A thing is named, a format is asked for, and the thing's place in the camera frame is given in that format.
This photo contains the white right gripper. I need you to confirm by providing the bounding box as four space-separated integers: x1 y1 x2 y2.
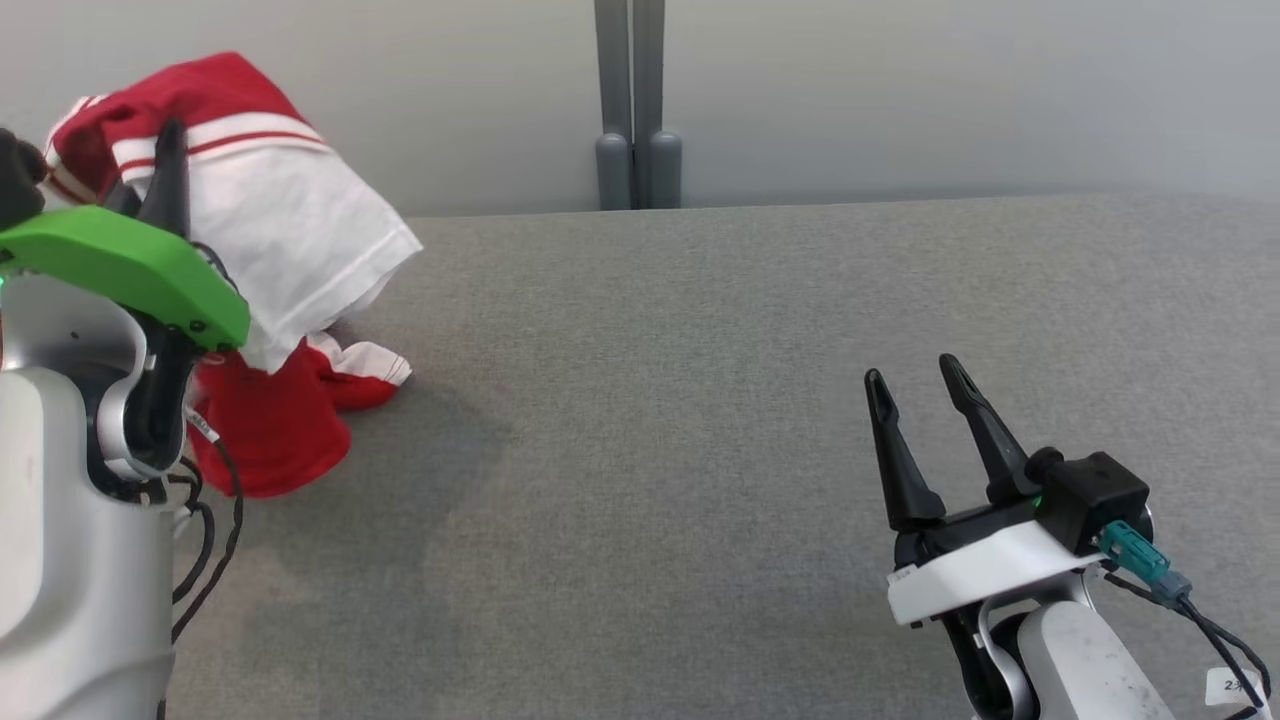
864 353 1108 706

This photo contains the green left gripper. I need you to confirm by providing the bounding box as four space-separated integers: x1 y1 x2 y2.
0 118 251 471

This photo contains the red white-sleeved t-shirt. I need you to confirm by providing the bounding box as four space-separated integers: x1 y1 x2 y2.
45 52 423 498

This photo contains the grey fabric sofa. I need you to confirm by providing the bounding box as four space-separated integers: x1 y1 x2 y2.
160 193 1280 720

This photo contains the teal right camera connector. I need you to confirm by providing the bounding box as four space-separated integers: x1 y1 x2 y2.
1095 520 1193 607

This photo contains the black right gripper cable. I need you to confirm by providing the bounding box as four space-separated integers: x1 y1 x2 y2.
1100 568 1261 720

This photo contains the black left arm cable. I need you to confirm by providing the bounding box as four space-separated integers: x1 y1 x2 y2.
158 400 246 720

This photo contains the black right camera cable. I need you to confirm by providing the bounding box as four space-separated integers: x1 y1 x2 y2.
1180 595 1276 720

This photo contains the white right cable label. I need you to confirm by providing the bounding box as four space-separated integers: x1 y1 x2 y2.
1205 668 1263 706

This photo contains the grey partition post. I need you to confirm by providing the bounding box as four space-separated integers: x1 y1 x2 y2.
632 0 684 210
594 0 634 211

